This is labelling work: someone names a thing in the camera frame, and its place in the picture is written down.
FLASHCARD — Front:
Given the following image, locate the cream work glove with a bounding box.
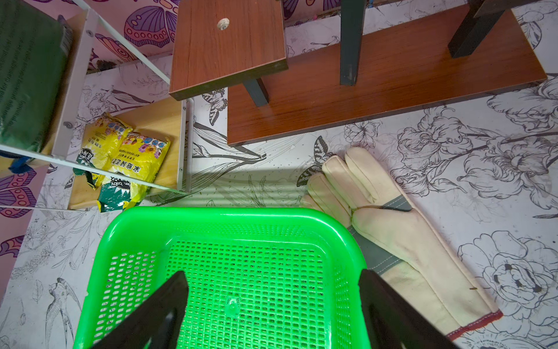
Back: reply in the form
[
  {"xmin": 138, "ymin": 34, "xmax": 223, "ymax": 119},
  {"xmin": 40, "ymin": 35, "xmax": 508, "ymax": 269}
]
[{"xmin": 301, "ymin": 148, "xmax": 504, "ymax": 340}]

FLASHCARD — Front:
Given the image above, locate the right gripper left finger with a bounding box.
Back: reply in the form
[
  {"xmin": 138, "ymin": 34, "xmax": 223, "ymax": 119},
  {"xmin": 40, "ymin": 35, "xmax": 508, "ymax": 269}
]
[{"xmin": 93, "ymin": 270, "xmax": 189, "ymax": 348}]

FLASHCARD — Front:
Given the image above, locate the white wood shelf rack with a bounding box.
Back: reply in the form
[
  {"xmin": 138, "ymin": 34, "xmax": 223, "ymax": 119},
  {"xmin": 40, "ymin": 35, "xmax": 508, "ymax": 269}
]
[{"xmin": 1, "ymin": 1, "xmax": 194, "ymax": 196}]

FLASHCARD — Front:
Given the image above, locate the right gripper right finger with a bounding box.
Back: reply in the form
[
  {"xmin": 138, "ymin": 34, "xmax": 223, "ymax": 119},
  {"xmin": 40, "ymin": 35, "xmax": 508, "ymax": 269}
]
[{"xmin": 358, "ymin": 269, "xmax": 456, "ymax": 348}]

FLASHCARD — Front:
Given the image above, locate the small yellow fertilizer packet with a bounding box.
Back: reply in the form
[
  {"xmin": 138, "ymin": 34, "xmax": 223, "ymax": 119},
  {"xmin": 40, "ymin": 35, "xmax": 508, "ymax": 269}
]
[{"xmin": 97, "ymin": 132, "xmax": 171, "ymax": 212}]

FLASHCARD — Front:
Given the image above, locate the green plastic basket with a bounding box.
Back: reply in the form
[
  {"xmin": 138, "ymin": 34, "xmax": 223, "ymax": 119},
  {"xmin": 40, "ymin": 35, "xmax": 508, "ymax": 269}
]
[{"xmin": 74, "ymin": 207, "xmax": 370, "ymax": 348}]

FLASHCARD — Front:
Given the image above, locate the brown wooden plant stand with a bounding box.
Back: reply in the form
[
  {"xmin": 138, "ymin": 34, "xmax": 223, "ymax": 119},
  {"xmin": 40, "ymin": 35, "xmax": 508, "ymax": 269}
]
[{"xmin": 169, "ymin": 1, "xmax": 546, "ymax": 145}]

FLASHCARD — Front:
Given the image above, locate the dark green fertilizer bag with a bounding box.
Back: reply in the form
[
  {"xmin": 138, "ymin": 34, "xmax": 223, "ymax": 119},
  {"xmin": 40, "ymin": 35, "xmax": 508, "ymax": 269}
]
[{"xmin": 1, "ymin": 1, "xmax": 74, "ymax": 151}]

